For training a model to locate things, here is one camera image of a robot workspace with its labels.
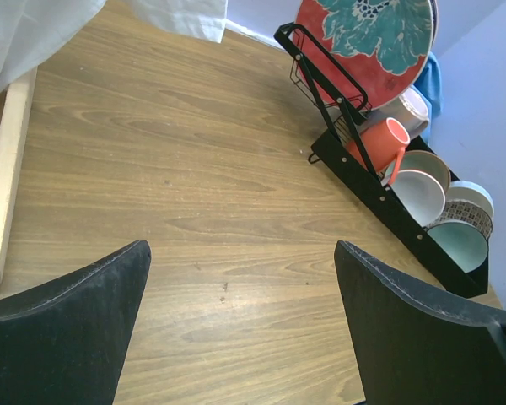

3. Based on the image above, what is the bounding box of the orange mug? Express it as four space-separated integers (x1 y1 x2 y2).
360 117 410 186

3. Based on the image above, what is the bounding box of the blue cloth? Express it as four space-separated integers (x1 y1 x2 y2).
412 52 444 120

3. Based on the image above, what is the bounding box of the wooden clothes rack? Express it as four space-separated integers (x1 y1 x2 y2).
0 68 37 283

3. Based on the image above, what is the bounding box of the black wire dish rack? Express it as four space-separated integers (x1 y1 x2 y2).
274 22 489 298

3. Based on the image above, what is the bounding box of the white t-shirt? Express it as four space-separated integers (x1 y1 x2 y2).
0 0 228 93

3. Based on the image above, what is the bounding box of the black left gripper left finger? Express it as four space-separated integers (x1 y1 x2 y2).
0 240 151 404

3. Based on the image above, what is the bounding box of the blue white floral plate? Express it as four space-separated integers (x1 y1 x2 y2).
429 0 439 42

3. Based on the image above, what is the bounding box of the pink mug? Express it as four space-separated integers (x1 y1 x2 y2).
358 88 430 140

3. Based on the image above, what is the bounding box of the teal bowl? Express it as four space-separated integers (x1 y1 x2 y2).
427 222 489 273

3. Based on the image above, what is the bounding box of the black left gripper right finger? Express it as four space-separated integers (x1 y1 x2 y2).
334 240 506 404

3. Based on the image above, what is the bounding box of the red teal floral plate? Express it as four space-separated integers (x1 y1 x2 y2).
295 1 433 110

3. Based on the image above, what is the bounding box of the white orange bowl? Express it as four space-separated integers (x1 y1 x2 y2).
391 170 445 227

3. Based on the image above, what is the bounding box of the white patterned bowl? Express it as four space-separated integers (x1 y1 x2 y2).
426 181 494 240

